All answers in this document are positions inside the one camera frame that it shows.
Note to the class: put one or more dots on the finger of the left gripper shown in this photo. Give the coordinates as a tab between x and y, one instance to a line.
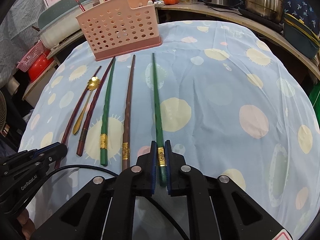
55	154
46	149

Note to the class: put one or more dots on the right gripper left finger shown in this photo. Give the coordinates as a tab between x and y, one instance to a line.
146	182

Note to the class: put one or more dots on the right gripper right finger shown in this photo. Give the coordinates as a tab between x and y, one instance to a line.
174	162

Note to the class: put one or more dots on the thin dark maroon chopstick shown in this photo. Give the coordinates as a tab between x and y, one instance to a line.
80	6

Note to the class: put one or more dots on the person's left hand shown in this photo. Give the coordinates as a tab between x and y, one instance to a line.
28	227

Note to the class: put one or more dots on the long dark maroon chopstick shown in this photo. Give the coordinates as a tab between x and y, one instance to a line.
72	118

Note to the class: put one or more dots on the brown chopstick gold band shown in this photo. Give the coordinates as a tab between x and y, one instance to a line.
127	119

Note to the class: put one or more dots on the green chopstick gold band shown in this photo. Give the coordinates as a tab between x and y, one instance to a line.
104	126

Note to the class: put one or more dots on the maroon chopstick grey band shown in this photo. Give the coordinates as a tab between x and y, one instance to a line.
85	127

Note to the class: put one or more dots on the gold flower spoon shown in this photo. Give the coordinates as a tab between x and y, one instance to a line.
92	85

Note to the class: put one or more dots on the red plastic basin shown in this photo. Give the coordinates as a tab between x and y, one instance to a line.
39	66

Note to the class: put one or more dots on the pink plastic basket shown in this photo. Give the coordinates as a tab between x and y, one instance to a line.
31	56

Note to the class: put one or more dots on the blue patterned tablecloth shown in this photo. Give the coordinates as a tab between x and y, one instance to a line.
228	105

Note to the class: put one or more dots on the blue-white dish drainer box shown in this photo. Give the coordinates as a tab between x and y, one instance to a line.
59	21

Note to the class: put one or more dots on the pink perforated utensil holder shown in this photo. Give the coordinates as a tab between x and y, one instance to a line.
118	27

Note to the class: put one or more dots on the red tomato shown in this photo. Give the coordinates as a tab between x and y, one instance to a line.
170	2

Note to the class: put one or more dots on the black induction cooker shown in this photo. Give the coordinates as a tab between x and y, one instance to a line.
257	18

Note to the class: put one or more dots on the stacked yellow green bowls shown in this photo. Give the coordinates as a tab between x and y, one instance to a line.
300	36

